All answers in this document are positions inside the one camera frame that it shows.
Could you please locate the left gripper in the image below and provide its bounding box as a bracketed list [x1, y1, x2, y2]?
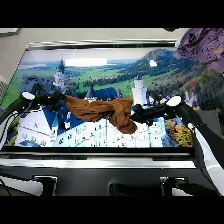
[44, 91, 67, 112]

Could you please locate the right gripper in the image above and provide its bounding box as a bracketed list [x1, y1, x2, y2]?
[131, 103, 158, 125]

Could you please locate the brown garment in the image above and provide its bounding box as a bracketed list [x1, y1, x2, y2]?
[62, 94, 139, 135]

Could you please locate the silver frame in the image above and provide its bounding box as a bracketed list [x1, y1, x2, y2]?
[0, 146, 224, 197]

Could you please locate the purple patterned garment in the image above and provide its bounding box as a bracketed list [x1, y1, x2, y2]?
[173, 28, 224, 74]

